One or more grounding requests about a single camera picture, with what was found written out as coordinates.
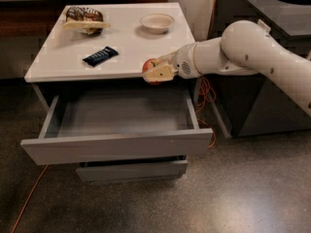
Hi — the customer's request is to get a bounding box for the white grey drawer cabinet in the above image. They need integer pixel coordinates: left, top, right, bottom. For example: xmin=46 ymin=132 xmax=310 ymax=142
xmin=24 ymin=1 xmax=208 ymax=180

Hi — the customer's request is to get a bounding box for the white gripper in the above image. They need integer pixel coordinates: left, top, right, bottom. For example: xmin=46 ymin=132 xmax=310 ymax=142
xmin=143 ymin=38 xmax=256 ymax=83

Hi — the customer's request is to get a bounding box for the white label on bin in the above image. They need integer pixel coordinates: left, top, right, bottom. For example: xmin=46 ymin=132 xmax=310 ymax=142
xmin=257 ymin=19 xmax=271 ymax=33

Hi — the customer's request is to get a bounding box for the grey top drawer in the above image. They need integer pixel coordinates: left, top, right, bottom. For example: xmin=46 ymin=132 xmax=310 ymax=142
xmin=21 ymin=83 xmax=213 ymax=165

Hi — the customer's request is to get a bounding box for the dark blue snack bar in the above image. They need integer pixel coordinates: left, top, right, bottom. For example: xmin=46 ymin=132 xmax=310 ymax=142
xmin=83 ymin=47 xmax=119 ymax=67

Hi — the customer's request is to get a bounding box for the brown chip bag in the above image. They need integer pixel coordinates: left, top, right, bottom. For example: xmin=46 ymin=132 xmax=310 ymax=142
xmin=62 ymin=6 xmax=110 ymax=35

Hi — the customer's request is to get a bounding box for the dark wooden bench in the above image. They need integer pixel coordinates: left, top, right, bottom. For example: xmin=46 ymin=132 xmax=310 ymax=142
xmin=0 ymin=0 xmax=168 ymax=37

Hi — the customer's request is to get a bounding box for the white paper bowl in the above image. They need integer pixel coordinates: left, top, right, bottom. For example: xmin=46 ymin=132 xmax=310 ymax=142
xmin=140 ymin=14 xmax=175 ymax=35

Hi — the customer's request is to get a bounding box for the grey bottom drawer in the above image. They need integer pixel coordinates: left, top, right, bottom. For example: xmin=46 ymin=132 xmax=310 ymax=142
xmin=76 ymin=155 xmax=188 ymax=183

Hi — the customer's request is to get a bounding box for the red apple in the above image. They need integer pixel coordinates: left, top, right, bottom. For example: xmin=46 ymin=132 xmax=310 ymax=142
xmin=142 ymin=58 xmax=162 ymax=85

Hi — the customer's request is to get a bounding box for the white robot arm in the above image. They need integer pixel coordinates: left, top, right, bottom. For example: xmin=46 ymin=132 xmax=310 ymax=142
xmin=143 ymin=20 xmax=311 ymax=115

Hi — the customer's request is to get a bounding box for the grey drawer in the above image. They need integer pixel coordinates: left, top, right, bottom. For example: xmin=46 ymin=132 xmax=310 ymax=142
xmin=76 ymin=155 xmax=188 ymax=183
xmin=21 ymin=83 xmax=213 ymax=165

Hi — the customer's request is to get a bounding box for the orange extension cable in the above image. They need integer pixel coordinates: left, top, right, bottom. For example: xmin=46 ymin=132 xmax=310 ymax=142
xmin=10 ymin=0 xmax=227 ymax=233

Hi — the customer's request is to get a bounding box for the black trash bin cabinet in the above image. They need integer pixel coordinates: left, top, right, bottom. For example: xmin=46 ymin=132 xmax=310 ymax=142
xmin=207 ymin=0 xmax=311 ymax=137

